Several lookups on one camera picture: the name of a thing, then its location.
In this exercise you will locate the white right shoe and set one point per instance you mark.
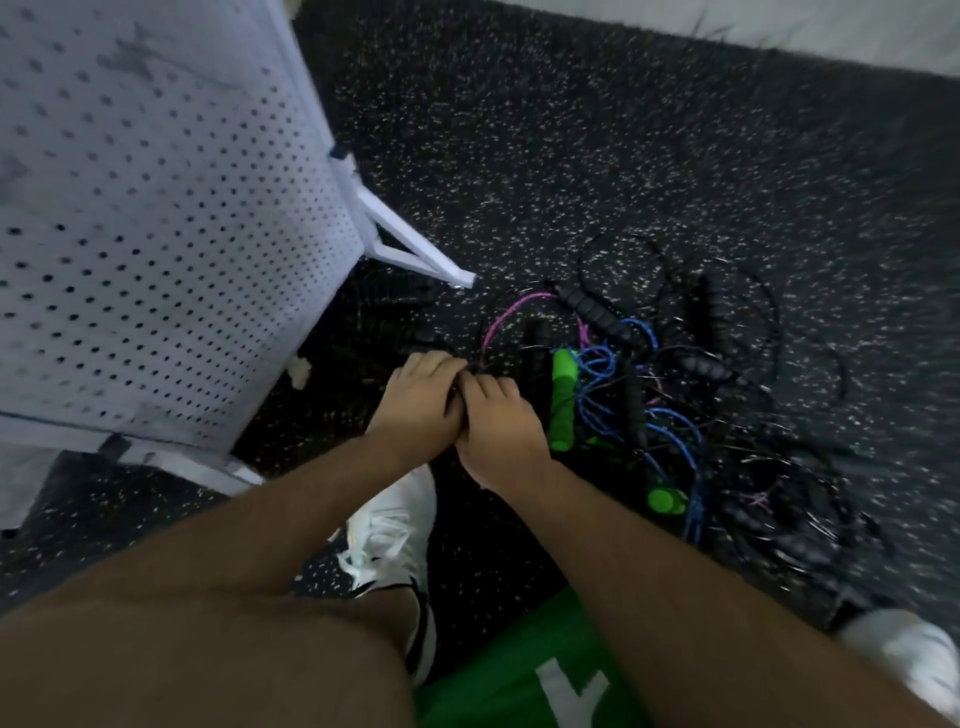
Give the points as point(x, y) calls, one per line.
point(908, 653)

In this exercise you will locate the person's left forearm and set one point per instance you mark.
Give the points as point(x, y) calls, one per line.
point(225, 540)

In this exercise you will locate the white left shoe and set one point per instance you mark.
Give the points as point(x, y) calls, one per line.
point(390, 548)

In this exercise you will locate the white pegboard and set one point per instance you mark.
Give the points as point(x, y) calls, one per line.
point(165, 225)

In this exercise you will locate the person's right hand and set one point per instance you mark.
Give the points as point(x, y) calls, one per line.
point(503, 432)

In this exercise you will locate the white shoe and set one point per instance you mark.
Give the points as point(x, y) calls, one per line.
point(908, 653)
point(390, 548)

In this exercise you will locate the person's left leg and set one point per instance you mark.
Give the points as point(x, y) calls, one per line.
point(195, 668)

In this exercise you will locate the white pegboard stand foot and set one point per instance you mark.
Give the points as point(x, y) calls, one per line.
point(150, 458)
point(398, 233)

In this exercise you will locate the person's left hand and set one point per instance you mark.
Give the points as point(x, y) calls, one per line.
point(420, 408)

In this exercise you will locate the person's right forearm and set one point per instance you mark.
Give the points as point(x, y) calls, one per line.
point(690, 615)

